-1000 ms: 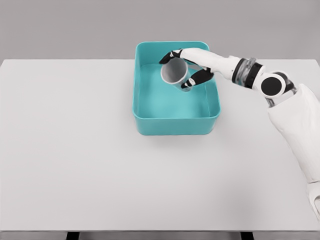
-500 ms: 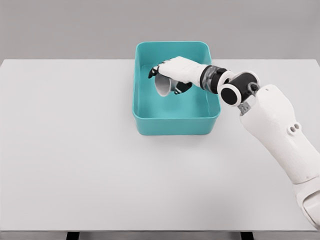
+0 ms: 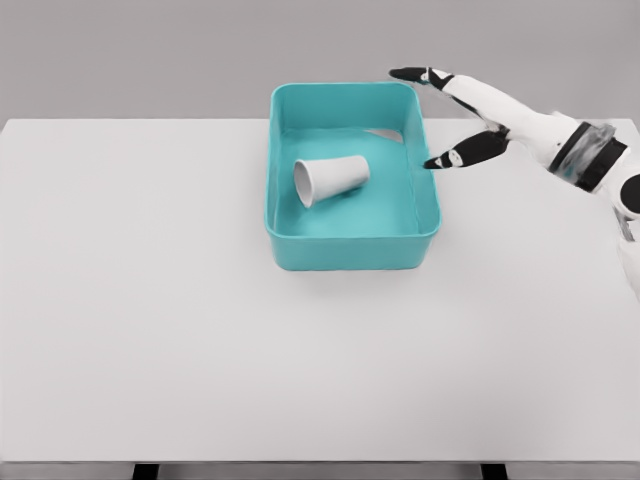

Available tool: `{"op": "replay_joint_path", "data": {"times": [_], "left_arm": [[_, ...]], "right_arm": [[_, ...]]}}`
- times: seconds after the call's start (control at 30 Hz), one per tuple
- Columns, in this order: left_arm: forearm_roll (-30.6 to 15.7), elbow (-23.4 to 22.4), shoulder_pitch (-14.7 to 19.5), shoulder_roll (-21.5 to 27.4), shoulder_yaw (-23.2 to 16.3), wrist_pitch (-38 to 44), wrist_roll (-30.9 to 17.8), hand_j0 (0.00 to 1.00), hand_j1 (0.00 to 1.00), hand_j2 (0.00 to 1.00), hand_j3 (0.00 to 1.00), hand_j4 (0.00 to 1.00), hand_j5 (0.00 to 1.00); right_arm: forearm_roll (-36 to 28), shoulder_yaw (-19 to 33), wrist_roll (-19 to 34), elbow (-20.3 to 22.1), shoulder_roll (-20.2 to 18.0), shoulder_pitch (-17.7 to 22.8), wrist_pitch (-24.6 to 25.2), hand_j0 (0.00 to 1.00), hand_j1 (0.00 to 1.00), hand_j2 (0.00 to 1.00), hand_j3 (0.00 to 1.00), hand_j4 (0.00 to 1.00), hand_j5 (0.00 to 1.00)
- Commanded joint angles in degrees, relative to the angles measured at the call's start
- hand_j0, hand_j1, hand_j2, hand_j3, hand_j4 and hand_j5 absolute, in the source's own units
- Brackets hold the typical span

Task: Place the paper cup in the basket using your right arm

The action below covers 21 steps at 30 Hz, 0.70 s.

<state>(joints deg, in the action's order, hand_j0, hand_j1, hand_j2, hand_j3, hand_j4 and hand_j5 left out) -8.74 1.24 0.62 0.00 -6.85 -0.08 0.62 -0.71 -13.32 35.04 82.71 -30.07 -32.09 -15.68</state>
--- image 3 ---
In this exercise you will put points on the white paper cup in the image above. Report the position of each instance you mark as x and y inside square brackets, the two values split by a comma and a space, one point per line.
[332, 178]

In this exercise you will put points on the teal plastic basket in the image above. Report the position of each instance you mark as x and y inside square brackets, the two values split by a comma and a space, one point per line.
[350, 215]

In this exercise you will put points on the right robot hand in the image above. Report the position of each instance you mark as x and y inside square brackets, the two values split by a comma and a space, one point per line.
[492, 102]

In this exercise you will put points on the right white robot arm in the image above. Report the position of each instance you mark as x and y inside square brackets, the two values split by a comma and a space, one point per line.
[590, 155]

